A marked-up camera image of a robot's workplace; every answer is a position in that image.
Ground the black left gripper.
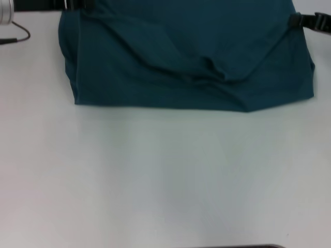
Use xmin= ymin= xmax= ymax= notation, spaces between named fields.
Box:
xmin=12 ymin=0 xmax=95 ymax=12

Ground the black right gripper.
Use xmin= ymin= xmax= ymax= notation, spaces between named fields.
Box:
xmin=288 ymin=11 xmax=331 ymax=37

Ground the teal t-shirt with white print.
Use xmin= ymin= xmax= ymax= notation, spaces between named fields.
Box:
xmin=57 ymin=0 xmax=317 ymax=113

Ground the left arm cable with plug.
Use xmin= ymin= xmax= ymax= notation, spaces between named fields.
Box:
xmin=0 ymin=20 xmax=31 ymax=45

